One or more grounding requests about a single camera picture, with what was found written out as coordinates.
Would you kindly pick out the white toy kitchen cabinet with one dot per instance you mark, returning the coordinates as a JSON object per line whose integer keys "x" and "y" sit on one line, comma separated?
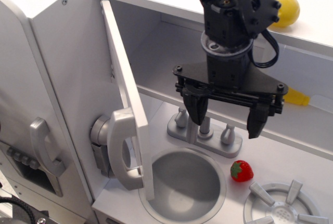
{"x": 158, "y": 34}

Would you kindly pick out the white toy microwave door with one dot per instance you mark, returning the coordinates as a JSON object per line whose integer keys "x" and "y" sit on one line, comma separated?
{"x": 130, "y": 121}

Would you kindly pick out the grey toy ice dispenser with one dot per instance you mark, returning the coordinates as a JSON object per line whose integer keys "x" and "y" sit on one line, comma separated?
{"x": 30, "y": 169}

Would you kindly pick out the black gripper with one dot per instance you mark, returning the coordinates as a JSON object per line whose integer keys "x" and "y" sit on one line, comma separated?
{"x": 234, "y": 80}

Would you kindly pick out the grey toy faucet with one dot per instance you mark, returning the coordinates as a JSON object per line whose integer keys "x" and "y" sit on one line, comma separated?
{"x": 223, "y": 141}

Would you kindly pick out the grey toy sink bowl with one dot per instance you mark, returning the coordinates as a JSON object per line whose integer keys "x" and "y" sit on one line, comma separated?
{"x": 189, "y": 187}

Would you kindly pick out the yellow handled toy knife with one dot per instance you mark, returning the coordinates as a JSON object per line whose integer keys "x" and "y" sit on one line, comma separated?
{"x": 298, "y": 98}

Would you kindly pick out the grey fridge door handle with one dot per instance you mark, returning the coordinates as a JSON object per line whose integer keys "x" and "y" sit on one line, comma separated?
{"x": 38, "y": 132}

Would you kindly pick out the white toy fridge door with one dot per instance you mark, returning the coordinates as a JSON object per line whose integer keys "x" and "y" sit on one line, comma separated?
{"x": 23, "y": 99}

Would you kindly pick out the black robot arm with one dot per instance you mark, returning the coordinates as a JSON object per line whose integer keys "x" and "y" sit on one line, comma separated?
{"x": 238, "y": 47}

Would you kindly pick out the yellow toy potato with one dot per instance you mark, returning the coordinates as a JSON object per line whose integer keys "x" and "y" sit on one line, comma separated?
{"x": 288, "y": 14}

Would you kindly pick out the grey toy wall phone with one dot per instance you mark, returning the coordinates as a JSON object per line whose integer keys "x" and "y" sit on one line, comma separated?
{"x": 98, "y": 137}

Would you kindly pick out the black equipment bottom left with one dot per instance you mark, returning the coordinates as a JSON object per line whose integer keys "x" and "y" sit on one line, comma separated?
{"x": 22, "y": 212}

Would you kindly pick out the grey toy stove burner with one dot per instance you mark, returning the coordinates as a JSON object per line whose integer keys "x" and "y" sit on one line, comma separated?
{"x": 280, "y": 203}

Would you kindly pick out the red toy strawberry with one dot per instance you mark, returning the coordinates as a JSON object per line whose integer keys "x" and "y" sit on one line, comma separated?
{"x": 241, "y": 171}

